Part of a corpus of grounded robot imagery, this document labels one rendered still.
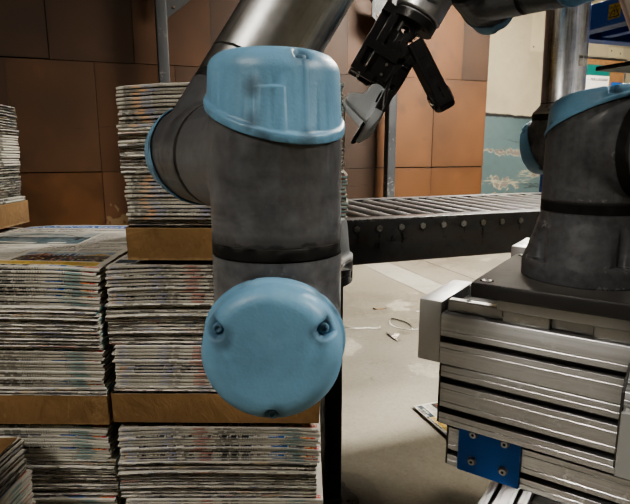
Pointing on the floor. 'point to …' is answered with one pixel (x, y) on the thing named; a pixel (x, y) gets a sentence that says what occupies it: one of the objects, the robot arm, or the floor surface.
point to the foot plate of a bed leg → (344, 496)
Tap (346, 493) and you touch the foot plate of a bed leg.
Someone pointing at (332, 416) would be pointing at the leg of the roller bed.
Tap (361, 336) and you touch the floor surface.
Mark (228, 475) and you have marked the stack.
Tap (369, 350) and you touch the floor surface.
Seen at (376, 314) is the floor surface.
